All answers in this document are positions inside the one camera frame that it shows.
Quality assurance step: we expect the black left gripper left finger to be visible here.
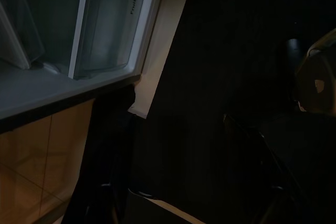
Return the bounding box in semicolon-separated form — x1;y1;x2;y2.
62;86;138;224

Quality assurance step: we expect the clear crisper drawer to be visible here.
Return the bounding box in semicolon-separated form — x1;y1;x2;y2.
68;0;169;81

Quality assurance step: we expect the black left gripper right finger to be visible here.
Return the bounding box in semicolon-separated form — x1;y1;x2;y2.
223;113;298;224

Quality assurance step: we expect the silver fridge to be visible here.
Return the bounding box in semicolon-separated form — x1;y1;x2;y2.
0;0;169;133

